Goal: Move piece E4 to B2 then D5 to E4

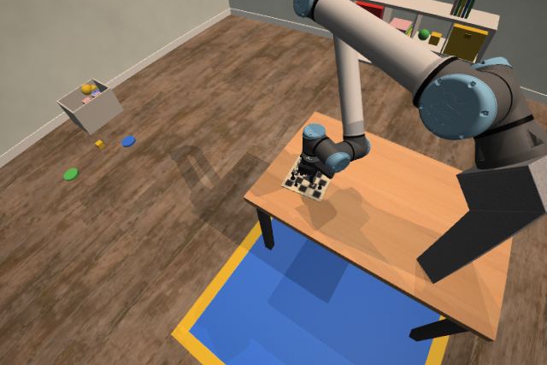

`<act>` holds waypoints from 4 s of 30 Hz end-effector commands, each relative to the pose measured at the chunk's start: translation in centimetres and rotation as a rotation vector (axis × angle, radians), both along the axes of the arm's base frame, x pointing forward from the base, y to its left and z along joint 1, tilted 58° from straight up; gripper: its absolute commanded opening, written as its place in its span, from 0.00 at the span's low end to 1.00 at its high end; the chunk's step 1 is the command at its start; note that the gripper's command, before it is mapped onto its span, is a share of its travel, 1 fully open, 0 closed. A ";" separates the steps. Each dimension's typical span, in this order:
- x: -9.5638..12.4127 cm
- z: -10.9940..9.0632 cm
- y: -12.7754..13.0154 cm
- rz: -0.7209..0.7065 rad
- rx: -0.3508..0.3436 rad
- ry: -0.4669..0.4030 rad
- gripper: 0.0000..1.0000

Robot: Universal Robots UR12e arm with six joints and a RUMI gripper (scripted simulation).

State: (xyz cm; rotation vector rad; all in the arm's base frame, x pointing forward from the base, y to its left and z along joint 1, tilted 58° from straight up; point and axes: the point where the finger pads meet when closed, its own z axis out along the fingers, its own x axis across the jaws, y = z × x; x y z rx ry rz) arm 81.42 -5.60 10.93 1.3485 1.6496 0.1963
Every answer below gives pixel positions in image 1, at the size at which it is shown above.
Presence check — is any black and cream chessboard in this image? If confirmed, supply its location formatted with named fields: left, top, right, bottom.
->
left=281, top=156, right=331, bottom=203

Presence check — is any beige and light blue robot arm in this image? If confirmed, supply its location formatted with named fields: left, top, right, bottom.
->
left=293, top=0, right=547, bottom=179

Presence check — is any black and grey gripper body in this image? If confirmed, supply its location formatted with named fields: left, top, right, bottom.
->
left=298, top=153, right=318, bottom=177

